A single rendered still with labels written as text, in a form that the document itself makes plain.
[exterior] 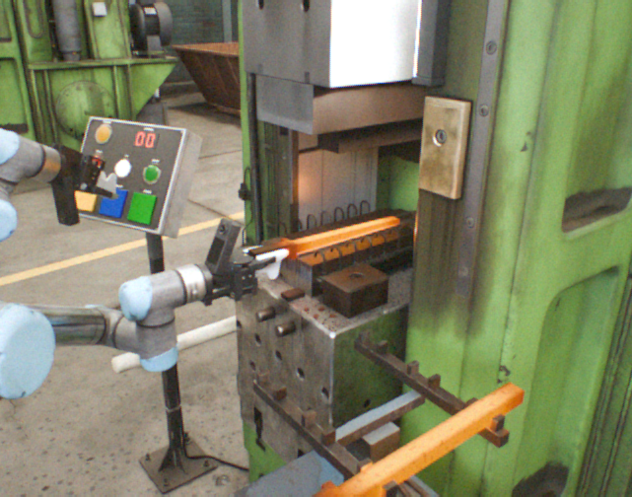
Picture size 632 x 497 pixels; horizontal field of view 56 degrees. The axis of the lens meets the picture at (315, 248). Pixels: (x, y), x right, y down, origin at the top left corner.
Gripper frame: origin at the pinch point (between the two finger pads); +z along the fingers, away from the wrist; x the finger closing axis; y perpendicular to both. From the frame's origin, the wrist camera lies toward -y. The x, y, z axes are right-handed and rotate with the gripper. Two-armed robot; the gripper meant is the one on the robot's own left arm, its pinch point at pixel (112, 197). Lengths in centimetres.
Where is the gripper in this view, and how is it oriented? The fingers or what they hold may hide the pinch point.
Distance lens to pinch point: 152.3
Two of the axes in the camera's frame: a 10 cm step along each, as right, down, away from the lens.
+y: 2.4, -9.7, 0.7
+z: 3.9, 1.6, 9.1
